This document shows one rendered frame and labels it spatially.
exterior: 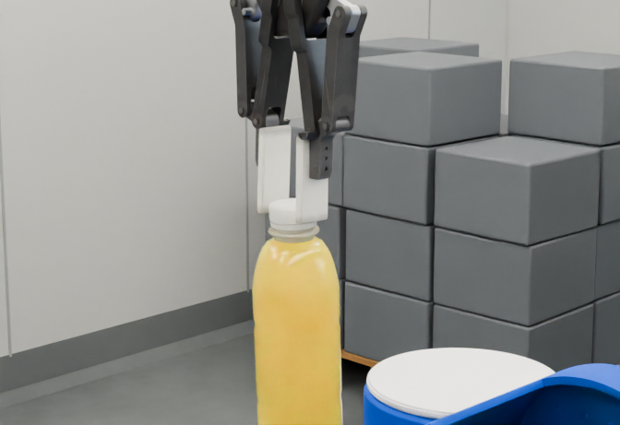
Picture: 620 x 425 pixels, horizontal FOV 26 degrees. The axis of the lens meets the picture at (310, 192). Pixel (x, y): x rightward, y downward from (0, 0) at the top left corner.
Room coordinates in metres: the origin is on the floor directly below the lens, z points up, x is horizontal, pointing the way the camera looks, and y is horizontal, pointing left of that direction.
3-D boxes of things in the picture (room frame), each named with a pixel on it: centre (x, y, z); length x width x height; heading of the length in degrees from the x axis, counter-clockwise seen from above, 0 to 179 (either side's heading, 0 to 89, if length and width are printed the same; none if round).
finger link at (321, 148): (1.03, -0.01, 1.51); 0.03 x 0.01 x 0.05; 44
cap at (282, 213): (1.06, 0.01, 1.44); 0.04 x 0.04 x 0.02
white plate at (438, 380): (1.81, -0.22, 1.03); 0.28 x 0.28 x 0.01
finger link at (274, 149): (1.07, 0.03, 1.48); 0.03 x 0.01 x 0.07; 134
